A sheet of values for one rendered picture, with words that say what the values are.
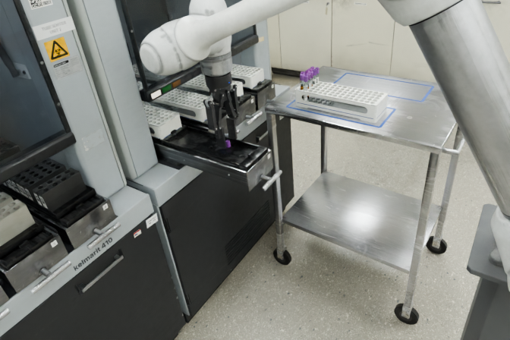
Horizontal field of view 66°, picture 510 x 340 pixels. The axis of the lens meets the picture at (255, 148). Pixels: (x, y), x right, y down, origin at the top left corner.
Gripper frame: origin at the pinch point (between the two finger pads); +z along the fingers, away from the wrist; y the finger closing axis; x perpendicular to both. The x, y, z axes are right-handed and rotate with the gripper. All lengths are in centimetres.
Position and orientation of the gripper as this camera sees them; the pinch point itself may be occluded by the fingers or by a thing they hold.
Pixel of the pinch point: (226, 133)
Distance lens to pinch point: 122.1
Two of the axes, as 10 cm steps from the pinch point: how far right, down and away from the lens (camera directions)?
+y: -5.5, 4.9, -6.8
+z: 0.8, 8.4, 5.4
